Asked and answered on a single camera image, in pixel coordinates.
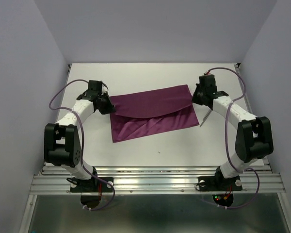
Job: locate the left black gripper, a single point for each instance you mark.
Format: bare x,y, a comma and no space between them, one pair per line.
110,108

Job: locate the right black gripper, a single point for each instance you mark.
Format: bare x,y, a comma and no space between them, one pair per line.
195,99

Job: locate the silver metal utensil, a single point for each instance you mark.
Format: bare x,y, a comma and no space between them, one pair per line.
201,124

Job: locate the purple cloth napkin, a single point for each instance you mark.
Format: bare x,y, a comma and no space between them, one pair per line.
152,112

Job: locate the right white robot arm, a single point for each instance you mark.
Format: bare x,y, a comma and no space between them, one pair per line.
254,138

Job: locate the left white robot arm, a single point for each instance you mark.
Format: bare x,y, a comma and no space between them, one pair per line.
64,139

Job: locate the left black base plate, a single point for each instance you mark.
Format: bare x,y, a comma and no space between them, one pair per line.
88,186

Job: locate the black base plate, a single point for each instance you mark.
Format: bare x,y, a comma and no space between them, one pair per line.
212,184
88,186

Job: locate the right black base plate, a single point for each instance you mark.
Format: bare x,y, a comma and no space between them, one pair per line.
212,184

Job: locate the aluminium rail frame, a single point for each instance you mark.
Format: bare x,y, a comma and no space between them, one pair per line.
155,181

